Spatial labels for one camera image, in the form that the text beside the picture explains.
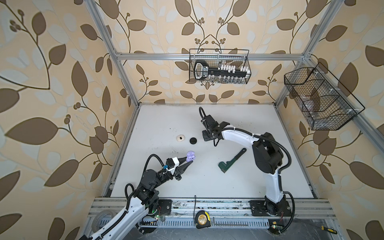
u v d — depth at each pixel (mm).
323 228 683
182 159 666
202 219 685
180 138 990
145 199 594
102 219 712
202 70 841
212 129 717
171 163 581
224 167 865
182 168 647
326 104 726
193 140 990
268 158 523
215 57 905
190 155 680
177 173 632
